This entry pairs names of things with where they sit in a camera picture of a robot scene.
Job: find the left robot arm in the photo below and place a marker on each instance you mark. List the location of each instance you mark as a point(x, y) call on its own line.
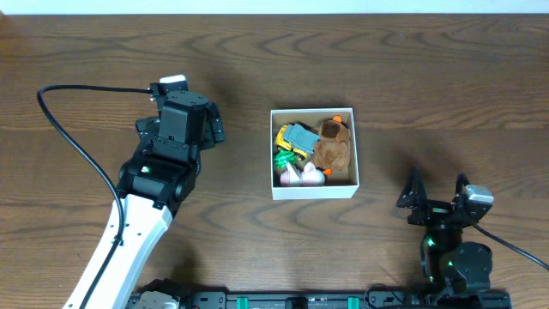
point(133, 230)

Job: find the white cardboard box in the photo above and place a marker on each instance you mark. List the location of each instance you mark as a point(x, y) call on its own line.
point(341, 184)

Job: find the brown plush toy with carrot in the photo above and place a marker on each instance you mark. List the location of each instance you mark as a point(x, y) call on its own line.
point(333, 150)

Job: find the grey yellow toy truck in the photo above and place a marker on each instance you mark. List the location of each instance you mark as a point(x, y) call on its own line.
point(297, 139)

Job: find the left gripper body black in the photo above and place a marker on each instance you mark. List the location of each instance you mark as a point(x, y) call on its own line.
point(215, 127)

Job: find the pink white duck toy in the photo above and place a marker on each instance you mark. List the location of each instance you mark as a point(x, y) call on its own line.
point(312, 176)

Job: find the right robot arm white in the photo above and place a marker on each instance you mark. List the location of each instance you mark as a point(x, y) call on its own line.
point(455, 268)

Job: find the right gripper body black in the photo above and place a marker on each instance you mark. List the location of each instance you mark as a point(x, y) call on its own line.
point(435, 210)

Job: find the green round lid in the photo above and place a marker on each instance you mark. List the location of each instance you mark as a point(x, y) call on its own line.
point(284, 157)

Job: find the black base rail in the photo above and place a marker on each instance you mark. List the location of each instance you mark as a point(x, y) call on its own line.
point(373, 298)

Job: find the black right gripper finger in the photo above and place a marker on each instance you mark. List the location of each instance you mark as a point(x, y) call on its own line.
point(413, 194)
point(461, 184)

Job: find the small white rattle drum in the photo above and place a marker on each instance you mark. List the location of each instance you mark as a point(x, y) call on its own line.
point(291, 177)

